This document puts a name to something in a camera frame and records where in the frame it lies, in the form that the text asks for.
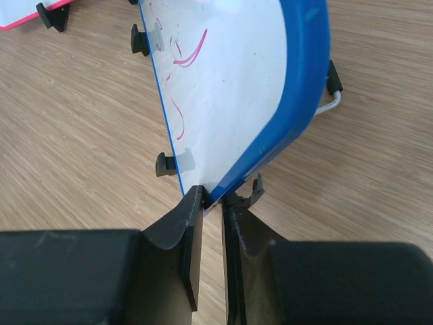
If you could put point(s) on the pink framed whiteboard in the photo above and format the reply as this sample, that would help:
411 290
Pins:
17 12

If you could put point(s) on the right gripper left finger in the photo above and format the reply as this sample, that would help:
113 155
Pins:
112 276

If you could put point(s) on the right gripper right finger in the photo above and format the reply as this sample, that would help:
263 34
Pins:
272 280

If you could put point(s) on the blue framed whiteboard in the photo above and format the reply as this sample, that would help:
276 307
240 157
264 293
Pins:
239 81

